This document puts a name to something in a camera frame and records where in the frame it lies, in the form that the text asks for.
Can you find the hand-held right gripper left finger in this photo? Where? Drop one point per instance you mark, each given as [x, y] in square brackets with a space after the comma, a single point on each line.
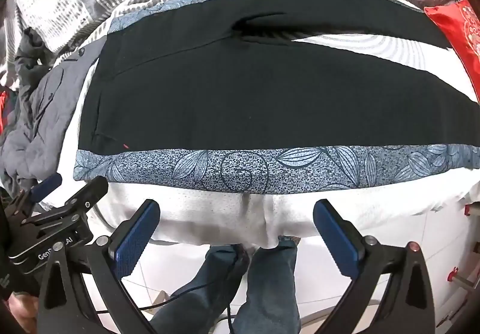
[135, 240]

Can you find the person's left hand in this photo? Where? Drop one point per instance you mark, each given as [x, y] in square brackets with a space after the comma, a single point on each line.
[23, 309]

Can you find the red embroidered pillow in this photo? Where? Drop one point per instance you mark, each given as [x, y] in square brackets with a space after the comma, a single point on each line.
[459, 34]

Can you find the red plastic bag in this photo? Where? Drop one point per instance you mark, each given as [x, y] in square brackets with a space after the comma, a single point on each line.
[2, 109]

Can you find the person's leg in jeans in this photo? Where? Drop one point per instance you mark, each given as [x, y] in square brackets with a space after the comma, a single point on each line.
[202, 281]
[270, 281]

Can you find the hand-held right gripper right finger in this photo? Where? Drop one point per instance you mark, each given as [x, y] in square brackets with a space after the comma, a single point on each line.
[337, 240]

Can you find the person's right leg in jeans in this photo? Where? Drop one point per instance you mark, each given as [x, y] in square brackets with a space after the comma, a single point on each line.
[270, 281]

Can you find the person's left leg in jeans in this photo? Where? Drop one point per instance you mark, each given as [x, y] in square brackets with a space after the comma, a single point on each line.
[202, 281]

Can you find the grey quilted jacket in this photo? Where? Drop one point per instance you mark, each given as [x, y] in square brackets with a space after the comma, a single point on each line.
[41, 120]

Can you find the white bed frame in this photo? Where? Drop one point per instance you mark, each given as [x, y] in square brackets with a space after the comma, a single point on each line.
[442, 244]

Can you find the white striped bed sheet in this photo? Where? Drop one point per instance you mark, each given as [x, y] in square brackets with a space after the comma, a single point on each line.
[225, 216]

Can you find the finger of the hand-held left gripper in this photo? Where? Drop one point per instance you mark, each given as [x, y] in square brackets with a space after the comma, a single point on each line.
[90, 191]
[47, 187]

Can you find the black garment blue floral trim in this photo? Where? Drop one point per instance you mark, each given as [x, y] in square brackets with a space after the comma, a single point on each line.
[232, 101]

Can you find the black cloth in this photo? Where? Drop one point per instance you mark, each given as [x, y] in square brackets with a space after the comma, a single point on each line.
[30, 49]

